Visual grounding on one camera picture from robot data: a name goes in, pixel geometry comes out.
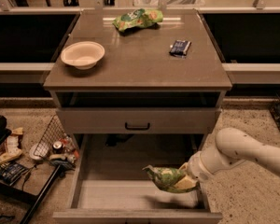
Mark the blue snack bag on floor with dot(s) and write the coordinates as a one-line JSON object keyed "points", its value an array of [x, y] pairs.
{"points": [[11, 172]]}

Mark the soda can on floor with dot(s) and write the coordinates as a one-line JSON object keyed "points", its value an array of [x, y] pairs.
{"points": [[57, 147]]}

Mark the open middle drawer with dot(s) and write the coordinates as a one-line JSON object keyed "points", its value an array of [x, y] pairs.
{"points": [[110, 185]]}

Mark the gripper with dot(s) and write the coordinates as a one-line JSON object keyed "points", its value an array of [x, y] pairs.
{"points": [[195, 168]]}

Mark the dark blue snack packet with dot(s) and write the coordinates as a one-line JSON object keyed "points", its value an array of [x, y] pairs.
{"points": [[180, 48]]}

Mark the black drawer handle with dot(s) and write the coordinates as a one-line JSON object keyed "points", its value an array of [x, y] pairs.
{"points": [[130, 127]]}

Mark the closed top drawer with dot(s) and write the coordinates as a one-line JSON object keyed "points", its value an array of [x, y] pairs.
{"points": [[162, 120]]}

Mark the white round lid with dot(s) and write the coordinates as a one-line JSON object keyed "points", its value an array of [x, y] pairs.
{"points": [[39, 152]]}

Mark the white paper bowl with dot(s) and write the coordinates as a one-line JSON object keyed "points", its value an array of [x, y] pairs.
{"points": [[83, 55]]}

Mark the green jalapeno chip bag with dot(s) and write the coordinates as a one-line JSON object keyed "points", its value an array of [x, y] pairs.
{"points": [[165, 178]]}

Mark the red white snack bag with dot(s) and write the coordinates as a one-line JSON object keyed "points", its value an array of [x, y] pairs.
{"points": [[10, 149]]}

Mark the green chip bag rear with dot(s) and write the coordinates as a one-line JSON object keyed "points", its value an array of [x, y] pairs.
{"points": [[140, 18]]}

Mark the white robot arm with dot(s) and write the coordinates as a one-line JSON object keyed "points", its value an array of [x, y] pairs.
{"points": [[232, 148]]}

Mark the grey drawer cabinet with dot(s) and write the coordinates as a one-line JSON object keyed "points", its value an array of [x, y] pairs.
{"points": [[137, 70]]}

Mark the black wire basket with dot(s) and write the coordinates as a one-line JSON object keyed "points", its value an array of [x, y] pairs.
{"points": [[54, 132]]}

